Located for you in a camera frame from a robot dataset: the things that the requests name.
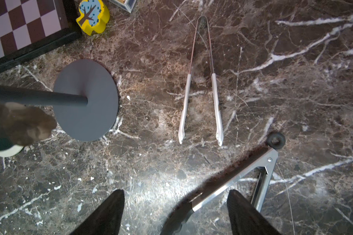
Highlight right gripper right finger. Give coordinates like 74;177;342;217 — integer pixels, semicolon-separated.
227;190;280;235

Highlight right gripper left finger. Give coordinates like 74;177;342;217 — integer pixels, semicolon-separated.
71;190;125;235

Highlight dark grey utensil rack stand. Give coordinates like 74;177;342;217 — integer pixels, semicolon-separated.
0;59;119;142

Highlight white steel tongs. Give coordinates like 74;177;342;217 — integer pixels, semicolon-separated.
0;102;57;151

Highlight black tongs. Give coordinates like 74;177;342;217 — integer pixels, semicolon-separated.
161;132;286;235

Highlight small yellow toy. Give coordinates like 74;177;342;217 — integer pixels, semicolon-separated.
76;0;110;36

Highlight chessboard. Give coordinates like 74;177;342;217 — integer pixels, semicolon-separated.
0;0;82;73

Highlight playing card box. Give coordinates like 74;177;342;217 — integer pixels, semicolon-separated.
109;0;137;13

